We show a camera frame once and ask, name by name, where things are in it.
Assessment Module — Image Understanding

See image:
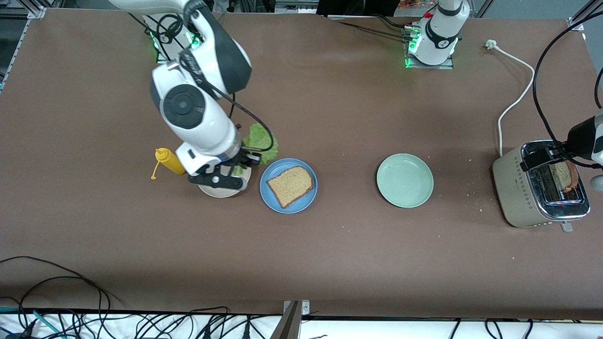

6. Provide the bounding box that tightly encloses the green lettuce leaf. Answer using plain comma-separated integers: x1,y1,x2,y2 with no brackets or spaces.
236,123,279,166

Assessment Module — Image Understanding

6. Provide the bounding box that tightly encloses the brown bread slice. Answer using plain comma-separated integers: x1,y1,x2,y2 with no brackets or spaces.
551,160,579,193
267,166,315,209

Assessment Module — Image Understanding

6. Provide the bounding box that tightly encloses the yellow mustard squeeze bottle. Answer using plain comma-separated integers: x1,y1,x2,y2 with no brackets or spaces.
151,148,187,180

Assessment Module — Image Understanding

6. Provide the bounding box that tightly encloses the beige round plate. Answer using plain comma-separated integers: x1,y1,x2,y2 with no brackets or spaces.
198,162,252,198

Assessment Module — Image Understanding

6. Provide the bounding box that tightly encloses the blue round plate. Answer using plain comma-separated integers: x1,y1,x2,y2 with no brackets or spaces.
260,158,318,214

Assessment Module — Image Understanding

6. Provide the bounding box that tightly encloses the pale green round plate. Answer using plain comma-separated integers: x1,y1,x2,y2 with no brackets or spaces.
376,153,434,209

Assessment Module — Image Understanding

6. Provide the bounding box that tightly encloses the beige chrome toaster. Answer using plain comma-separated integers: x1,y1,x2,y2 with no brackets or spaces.
492,140,591,233

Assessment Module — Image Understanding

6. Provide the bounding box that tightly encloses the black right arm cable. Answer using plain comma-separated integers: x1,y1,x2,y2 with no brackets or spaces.
127,12,275,153

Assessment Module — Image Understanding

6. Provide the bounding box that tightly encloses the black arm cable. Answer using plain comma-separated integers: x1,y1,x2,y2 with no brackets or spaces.
127,12,275,153
532,21,603,168

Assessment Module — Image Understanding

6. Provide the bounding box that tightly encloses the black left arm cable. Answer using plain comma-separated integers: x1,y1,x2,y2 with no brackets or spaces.
532,21,603,168

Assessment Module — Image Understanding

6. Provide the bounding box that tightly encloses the aluminium frame profile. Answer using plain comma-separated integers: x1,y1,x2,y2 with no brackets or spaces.
0,0,46,92
568,0,603,32

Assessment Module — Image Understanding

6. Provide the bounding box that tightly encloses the white toaster power cable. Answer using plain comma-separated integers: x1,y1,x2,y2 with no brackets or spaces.
485,40,536,157

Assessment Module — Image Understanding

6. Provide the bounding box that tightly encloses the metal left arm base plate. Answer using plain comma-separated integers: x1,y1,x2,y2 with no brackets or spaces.
401,26,455,70

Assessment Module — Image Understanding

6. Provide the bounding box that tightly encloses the metal table edge bracket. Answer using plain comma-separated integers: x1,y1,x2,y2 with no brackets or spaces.
271,300,310,339

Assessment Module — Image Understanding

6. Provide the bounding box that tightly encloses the black base cable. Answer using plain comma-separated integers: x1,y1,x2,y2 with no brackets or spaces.
330,13,413,43

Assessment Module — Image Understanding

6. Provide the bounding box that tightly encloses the thin black looping cable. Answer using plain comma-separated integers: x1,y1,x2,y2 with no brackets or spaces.
0,256,112,330

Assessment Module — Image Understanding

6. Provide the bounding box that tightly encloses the teal cable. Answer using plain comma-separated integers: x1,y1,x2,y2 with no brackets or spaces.
0,306,64,339

